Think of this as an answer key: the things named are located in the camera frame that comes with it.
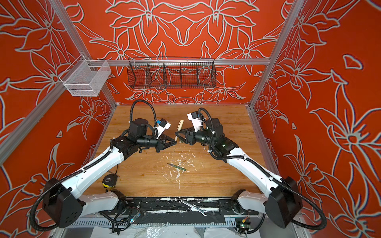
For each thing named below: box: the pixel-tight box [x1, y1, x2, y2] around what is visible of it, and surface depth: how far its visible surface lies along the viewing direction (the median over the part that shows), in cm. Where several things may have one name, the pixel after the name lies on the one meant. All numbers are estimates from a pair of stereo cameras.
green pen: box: [166, 163, 187, 172], surface depth 88 cm
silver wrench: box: [177, 196, 208, 216], surface depth 75 cm
